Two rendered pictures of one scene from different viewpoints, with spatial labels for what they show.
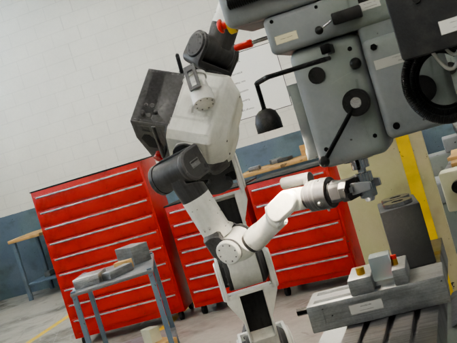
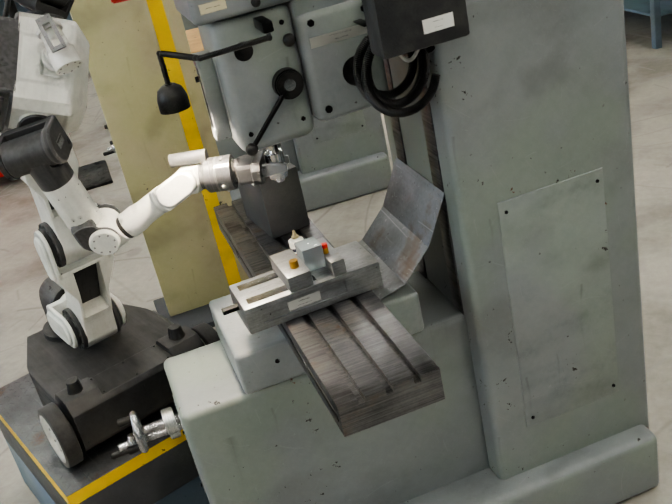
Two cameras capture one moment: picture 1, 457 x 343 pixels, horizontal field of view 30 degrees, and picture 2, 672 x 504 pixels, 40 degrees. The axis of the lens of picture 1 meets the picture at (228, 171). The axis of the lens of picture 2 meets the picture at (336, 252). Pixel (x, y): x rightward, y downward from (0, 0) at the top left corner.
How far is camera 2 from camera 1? 0.90 m
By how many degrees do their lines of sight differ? 37
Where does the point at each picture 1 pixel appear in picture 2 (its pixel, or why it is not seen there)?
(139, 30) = not seen: outside the picture
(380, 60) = (316, 38)
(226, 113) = (82, 72)
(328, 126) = (253, 108)
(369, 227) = (132, 150)
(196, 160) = (60, 138)
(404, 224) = (282, 189)
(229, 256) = (106, 246)
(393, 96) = (327, 78)
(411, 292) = (348, 282)
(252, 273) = not seen: hidden behind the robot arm
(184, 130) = (37, 98)
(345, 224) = not seen: hidden behind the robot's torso
